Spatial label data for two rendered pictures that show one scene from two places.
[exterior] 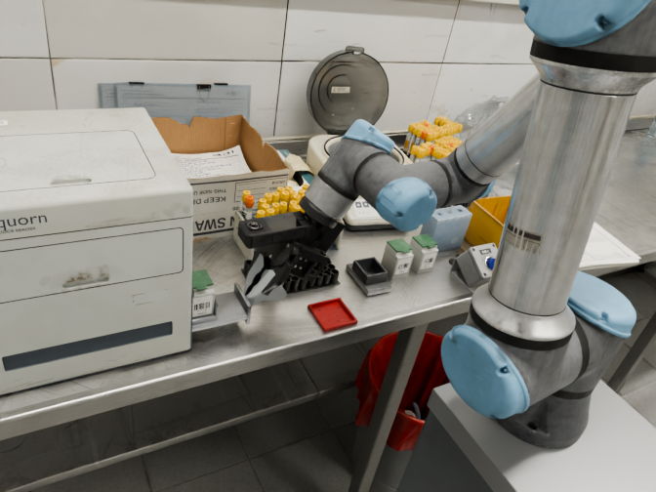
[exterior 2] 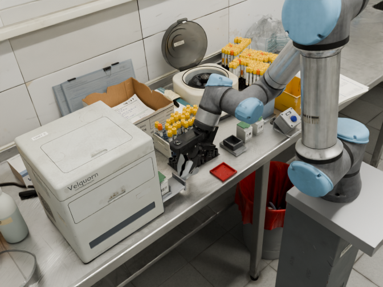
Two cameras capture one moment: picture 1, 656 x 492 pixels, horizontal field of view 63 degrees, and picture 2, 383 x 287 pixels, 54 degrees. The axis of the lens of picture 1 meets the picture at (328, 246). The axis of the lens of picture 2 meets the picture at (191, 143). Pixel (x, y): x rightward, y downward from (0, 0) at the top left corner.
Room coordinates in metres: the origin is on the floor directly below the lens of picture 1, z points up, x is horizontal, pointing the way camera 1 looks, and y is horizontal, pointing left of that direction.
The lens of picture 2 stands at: (-0.22, 0.14, 1.77)
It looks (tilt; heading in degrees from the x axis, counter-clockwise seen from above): 38 degrees down; 356
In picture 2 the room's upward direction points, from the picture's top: 4 degrees counter-clockwise
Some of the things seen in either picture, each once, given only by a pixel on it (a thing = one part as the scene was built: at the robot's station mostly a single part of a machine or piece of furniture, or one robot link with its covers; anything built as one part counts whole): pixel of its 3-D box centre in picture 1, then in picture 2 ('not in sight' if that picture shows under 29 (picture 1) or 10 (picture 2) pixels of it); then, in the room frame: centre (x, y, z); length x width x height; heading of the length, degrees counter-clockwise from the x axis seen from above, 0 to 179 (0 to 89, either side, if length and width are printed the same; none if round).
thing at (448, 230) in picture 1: (443, 231); (262, 108); (1.03, -0.25, 0.92); 0.10 x 0.07 x 0.10; 126
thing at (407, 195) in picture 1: (403, 190); (245, 103); (0.71, -0.09, 1.16); 0.11 x 0.11 x 0.08; 39
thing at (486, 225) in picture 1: (504, 229); (293, 96); (1.10, -0.39, 0.93); 0.13 x 0.13 x 0.10; 31
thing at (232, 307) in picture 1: (183, 312); (154, 195); (0.63, 0.21, 0.92); 0.21 x 0.07 x 0.05; 124
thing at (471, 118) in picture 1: (477, 127); (259, 36); (1.64, -0.39, 0.97); 0.26 x 0.17 x 0.19; 145
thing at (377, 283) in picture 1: (369, 273); (232, 144); (0.87, -0.09, 0.89); 0.09 x 0.05 x 0.04; 33
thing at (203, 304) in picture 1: (197, 297); (159, 185); (0.64, 0.19, 0.95); 0.05 x 0.04 x 0.06; 34
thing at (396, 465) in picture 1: (404, 421); (268, 213); (1.08, -0.33, 0.22); 0.38 x 0.37 x 0.44; 124
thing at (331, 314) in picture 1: (332, 313); (223, 171); (0.74, -0.03, 0.88); 0.07 x 0.07 x 0.01; 34
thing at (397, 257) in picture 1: (396, 259); (244, 131); (0.92, -0.14, 0.91); 0.05 x 0.04 x 0.07; 34
